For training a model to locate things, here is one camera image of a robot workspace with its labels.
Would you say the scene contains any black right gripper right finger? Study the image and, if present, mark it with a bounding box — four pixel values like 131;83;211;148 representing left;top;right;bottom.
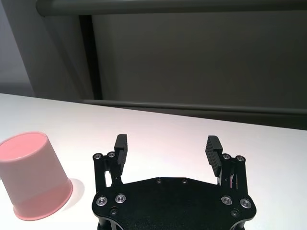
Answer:
205;135;247;193

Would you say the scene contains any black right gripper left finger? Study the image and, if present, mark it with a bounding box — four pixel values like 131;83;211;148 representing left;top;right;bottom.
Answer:
93;134;129;192

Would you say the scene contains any pink plastic cup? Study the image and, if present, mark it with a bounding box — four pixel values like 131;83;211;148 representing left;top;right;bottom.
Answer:
0;130;73;221

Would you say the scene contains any thin grey frame rail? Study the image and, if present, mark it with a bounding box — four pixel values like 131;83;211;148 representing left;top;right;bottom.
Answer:
83;99;307;117

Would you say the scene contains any dark frame post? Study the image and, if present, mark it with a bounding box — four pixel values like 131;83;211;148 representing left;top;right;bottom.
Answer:
78;15;103;100

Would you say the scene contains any thick grey frame bar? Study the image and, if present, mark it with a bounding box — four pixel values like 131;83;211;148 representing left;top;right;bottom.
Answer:
35;0;307;17

